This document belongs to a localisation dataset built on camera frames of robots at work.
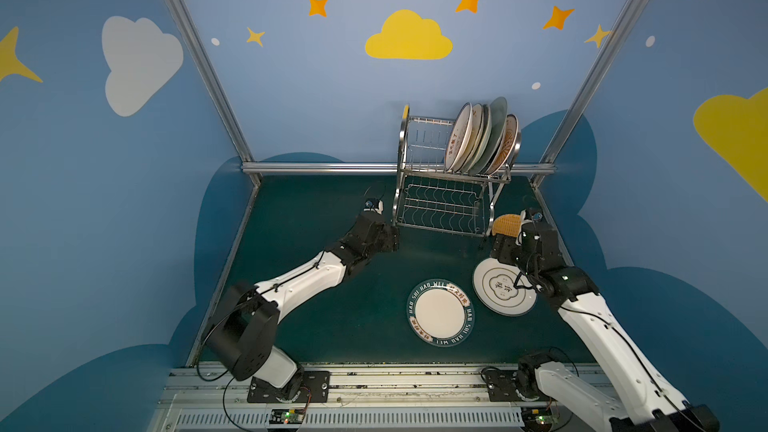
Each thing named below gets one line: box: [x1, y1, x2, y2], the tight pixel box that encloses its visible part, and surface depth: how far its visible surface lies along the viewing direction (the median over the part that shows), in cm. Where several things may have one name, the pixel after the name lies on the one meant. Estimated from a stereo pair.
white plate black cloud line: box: [473, 258, 537, 317], surface depth 92 cm
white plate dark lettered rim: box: [407, 279, 475, 348], surface depth 88 cm
